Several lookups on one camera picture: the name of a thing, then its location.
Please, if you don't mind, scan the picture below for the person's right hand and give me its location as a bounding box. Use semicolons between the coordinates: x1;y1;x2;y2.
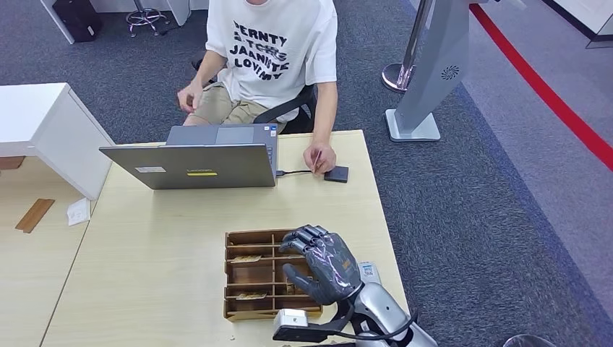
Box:
177;81;205;113

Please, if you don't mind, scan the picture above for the person's left hand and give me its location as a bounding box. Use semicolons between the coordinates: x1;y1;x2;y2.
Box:
303;142;338;176

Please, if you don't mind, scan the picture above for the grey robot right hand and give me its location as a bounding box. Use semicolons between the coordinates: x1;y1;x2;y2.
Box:
279;223;364;307

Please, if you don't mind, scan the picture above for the white grey card reader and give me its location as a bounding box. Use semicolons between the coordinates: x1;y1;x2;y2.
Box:
356;260;383;286

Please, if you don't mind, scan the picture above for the brown wooden card organizer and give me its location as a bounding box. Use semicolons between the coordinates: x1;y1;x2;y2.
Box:
222;228;324;322

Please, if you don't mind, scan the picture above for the person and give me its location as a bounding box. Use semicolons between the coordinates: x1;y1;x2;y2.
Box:
176;0;338;176

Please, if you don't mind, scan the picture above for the small black square device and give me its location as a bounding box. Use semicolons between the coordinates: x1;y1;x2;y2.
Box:
323;166;350;184

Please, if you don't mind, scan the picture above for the black office chair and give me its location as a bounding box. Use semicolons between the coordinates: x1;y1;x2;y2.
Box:
191;57;319;135

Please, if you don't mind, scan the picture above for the grey laptop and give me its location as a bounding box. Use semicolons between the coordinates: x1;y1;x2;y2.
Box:
99;123;279;191

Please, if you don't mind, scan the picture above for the chrome stool base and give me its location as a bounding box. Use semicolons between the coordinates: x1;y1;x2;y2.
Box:
125;0;171;38

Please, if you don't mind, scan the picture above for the white office desk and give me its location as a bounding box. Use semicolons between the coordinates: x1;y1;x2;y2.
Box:
39;0;210;45

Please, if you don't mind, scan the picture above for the black computer tower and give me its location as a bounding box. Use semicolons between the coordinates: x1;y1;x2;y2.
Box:
51;0;103;44

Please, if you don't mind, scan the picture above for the white cabinet desk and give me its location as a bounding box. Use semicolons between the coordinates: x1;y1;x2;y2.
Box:
0;82;115;201

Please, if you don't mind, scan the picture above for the grey kiosk stand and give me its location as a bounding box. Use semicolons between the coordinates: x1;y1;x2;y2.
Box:
385;0;473;142

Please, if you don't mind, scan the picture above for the white paper slip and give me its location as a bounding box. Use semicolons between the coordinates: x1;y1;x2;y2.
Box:
66;197;91;227

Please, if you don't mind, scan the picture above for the brown wooden strip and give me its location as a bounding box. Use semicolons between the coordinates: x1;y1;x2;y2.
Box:
15;198;56;234

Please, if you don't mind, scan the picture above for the dark round robot part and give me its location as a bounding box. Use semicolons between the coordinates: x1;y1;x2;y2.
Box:
502;335;557;347

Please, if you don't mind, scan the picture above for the white cabinet with dark base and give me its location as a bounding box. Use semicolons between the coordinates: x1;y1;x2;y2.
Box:
546;0;613;49

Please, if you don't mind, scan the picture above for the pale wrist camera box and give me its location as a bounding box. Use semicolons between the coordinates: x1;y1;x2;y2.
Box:
273;309;310;331

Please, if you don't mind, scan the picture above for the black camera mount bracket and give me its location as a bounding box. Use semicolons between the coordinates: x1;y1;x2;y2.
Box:
273;299;359;344

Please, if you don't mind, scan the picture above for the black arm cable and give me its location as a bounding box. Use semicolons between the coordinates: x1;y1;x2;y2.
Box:
335;310;419;343

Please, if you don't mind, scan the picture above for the chrome stanchion post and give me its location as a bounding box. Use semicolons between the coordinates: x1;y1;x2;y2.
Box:
381;0;434;93

